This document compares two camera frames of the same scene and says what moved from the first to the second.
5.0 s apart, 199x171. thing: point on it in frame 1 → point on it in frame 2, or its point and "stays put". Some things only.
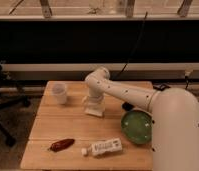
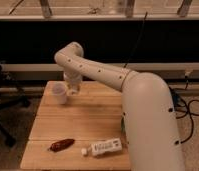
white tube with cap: (111, 145) stays put
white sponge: (95, 110) → (73, 91)
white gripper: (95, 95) → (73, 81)
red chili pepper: (61, 145) stays put
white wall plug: (188, 72) stays put
